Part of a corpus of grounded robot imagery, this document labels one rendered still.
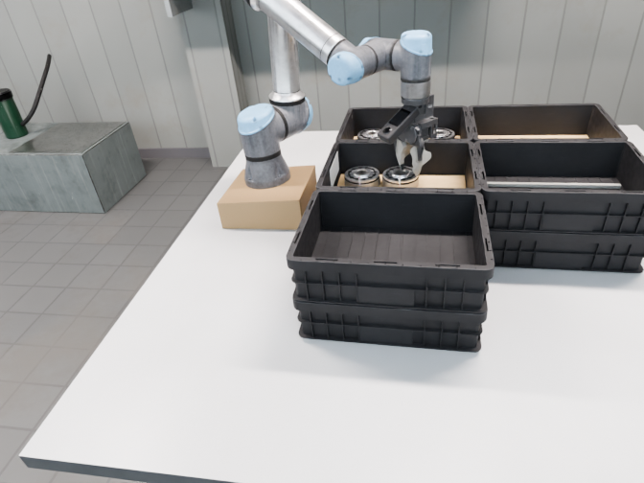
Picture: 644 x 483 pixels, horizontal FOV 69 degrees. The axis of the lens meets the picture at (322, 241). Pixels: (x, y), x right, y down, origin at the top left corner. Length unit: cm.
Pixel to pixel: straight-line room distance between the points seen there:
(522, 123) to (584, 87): 190
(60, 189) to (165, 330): 242
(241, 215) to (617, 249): 101
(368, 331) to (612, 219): 62
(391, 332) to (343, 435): 24
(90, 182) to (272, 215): 207
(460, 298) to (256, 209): 73
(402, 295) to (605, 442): 42
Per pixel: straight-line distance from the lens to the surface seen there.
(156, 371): 112
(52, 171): 348
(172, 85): 383
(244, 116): 148
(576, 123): 178
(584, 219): 125
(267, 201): 142
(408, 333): 102
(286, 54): 150
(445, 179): 142
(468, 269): 90
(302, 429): 94
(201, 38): 343
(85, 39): 406
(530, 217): 122
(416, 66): 123
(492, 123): 172
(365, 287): 95
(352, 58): 117
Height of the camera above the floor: 148
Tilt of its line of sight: 34 degrees down
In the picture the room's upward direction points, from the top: 6 degrees counter-clockwise
